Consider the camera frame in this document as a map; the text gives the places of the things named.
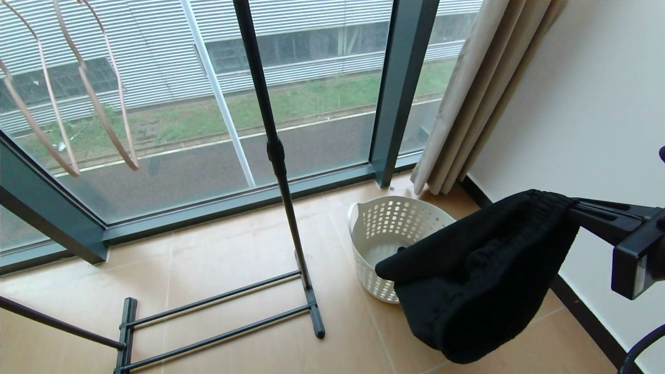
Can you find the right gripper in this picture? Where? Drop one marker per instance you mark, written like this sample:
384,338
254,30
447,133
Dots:
636,259

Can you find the black shorts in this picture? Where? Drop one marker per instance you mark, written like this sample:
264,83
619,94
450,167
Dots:
478,280

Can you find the white laundry basket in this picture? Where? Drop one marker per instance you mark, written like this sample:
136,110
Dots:
384,223

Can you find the black clothes rack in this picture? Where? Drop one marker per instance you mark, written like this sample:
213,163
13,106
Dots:
260,78

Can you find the pink clothes hanger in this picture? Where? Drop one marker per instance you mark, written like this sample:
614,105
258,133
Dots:
76,171
135,165

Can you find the beige curtain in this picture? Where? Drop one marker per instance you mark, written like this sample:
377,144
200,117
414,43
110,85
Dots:
483,78

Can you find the window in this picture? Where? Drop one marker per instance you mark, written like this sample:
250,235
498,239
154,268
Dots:
400,78

